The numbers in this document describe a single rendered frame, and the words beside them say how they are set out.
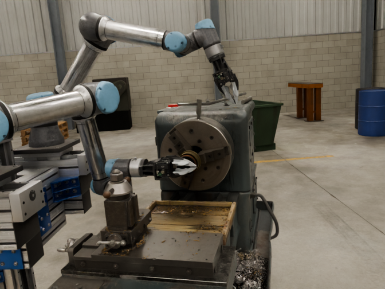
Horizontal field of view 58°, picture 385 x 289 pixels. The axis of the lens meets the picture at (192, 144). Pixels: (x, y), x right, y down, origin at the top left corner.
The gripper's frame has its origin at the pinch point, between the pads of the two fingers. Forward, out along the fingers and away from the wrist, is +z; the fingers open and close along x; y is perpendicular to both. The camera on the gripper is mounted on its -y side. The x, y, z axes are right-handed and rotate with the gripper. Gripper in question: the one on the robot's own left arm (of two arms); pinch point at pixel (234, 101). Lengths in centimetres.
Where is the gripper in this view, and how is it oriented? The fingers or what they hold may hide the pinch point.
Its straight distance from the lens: 152.0
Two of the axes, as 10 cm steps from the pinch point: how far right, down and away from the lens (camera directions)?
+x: 8.9, -3.4, -3.0
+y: -2.4, 2.1, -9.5
